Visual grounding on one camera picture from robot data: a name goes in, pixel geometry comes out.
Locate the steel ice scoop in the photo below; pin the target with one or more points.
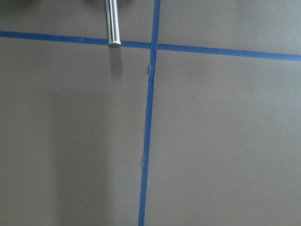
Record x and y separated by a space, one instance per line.
112 22

